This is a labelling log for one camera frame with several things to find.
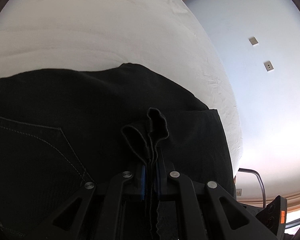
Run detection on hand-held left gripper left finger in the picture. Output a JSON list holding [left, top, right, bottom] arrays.
[[39, 164, 148, 240]]

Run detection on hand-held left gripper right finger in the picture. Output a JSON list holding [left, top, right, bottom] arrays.
[[155, 152, 278, 240]]

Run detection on black pants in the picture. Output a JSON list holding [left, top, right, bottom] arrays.
[[0, 62, 237, 240]]

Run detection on white sheet covered table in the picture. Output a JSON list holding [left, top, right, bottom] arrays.
[[0, 0, 243, 173]]

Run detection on metal tube frame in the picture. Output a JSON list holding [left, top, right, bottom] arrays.
[[238, 168, 266, 208]]

